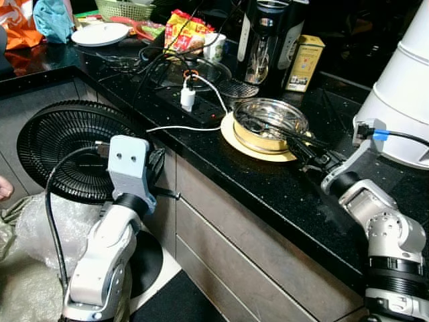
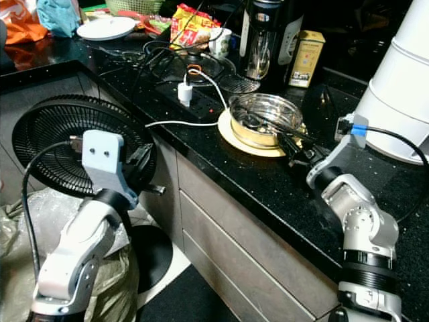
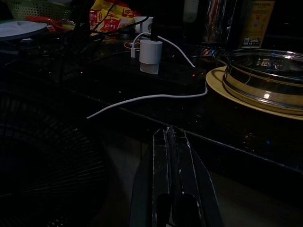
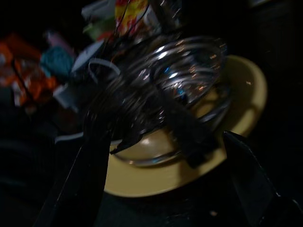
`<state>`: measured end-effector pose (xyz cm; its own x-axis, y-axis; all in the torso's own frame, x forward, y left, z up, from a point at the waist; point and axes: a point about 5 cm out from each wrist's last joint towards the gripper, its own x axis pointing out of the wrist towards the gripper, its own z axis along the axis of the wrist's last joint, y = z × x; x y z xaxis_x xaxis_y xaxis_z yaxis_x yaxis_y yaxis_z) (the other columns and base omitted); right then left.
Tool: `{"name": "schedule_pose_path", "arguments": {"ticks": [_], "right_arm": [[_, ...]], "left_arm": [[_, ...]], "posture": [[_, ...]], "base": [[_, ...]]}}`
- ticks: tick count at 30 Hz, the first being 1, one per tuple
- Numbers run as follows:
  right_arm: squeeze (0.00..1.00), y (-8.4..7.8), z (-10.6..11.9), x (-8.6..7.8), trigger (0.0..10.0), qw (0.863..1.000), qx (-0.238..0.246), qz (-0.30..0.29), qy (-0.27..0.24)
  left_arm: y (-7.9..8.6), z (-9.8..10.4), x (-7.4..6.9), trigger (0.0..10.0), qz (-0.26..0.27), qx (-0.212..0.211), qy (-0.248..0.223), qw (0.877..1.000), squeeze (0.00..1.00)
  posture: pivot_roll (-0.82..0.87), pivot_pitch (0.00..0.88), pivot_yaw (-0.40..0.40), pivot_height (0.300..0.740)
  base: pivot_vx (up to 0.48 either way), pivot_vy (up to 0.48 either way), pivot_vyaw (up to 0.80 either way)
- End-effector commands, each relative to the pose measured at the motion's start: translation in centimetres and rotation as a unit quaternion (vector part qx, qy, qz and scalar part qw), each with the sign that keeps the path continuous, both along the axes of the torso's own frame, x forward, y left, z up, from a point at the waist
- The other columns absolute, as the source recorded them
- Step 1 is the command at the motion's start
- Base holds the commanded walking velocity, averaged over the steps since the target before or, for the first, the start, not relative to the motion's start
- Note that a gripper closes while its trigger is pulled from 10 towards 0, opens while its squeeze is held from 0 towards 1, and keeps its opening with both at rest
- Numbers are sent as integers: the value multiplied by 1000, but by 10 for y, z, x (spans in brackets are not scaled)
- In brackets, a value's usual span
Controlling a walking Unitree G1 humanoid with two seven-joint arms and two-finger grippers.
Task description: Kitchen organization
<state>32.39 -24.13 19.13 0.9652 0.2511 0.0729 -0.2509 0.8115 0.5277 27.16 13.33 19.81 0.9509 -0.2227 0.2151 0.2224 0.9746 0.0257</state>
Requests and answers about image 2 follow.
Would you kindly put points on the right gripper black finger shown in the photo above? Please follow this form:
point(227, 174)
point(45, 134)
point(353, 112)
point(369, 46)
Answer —
point(289, 146)
point(281, 131)

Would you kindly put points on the steel bowl with gold band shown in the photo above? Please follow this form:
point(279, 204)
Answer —
point(261, 127)

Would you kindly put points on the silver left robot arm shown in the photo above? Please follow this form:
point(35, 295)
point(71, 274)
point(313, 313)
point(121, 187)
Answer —
point(75, 255)

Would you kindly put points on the pale yellow round plate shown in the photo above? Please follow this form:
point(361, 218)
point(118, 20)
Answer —
point(228, 137)

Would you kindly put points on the black mesh strainer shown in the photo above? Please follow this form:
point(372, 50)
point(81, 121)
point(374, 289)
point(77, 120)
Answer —
point(238, 83)

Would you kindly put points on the black round fan base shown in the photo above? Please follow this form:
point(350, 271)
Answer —
point(154, 258)

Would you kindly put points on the yellow tea box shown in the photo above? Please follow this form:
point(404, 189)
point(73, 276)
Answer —
point(306, 59)

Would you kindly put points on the white charger plug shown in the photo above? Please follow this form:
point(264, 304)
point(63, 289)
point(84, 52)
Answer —
point(185, 94)

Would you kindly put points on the black power strip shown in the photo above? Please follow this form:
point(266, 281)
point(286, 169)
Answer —
point(201, 104)

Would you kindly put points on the black round fan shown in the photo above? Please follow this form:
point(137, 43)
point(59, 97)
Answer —
point(53, 144)

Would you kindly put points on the glass pot lid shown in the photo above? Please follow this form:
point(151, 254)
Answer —
point(218, 66)

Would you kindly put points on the black electric kettle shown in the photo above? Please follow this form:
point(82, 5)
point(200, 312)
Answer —
point(268, 40)

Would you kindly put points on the grey brown cabinet drawers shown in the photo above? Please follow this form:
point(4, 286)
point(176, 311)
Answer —
point(248, 235)

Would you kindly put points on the white printed mug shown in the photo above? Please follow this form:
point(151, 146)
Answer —
point(221, 42)

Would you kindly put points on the black floor mat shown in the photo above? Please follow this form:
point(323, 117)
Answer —
point(188, 298)

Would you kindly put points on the clear crumpled plastic bag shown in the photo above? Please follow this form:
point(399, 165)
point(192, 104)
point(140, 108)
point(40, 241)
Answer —
point(33, 215)

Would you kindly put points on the red yellow snack bag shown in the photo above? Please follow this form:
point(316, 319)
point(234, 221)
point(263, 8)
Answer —
point(191, 27)

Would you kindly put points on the white round plate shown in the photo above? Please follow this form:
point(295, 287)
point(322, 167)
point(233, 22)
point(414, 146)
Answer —
point(106, 28)

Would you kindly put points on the green plastic basket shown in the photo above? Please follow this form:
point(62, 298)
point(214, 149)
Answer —
point(134, 5)

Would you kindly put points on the teal cloth bag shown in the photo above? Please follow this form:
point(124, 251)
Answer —
point(58, 17)

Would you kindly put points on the orange plastic bag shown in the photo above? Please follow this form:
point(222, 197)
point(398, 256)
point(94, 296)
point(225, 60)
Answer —
point(20, 20)

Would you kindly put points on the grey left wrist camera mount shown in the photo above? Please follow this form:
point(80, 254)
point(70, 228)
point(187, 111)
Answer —
point(104, 161)

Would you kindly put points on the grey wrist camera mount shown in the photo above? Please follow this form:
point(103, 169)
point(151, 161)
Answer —
point(104, 161)
point(348, 141)

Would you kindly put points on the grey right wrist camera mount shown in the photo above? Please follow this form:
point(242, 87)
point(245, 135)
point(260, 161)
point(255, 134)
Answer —
point(348, 141)

